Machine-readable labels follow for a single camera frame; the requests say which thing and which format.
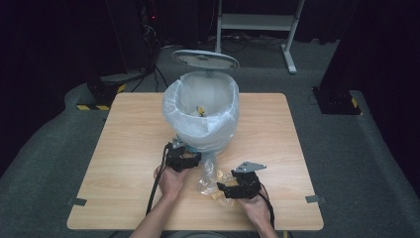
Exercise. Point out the grey tape piece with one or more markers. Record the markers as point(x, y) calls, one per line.
point(76, 201)
point(314, 199)

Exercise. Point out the black base with hazard tape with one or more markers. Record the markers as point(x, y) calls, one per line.
point(102, 94)
point(336, 100)

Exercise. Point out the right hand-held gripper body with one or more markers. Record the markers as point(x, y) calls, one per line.
point(247, 180)

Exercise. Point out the person's right hand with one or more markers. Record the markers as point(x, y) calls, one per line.
point(256, 211)

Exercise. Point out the yellow plastic wrapper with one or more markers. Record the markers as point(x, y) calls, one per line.
point(221, 195)

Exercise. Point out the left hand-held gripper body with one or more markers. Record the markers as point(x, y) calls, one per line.
point(176, 157)

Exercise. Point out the white grey pedal trash can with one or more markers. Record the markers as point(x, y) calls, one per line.
point(204, 59)

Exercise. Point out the white plastic bin liner bag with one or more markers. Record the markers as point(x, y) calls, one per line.
point(198, 129)

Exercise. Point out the person's left hand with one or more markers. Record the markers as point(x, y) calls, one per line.
point(171, 183)

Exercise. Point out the person's grey clothing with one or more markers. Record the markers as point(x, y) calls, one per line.
point(198, 235)

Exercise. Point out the clear shiny plastic wrapper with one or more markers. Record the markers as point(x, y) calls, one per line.
point(208, 175)

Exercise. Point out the white metal stand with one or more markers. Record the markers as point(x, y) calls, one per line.
point(256, 21)

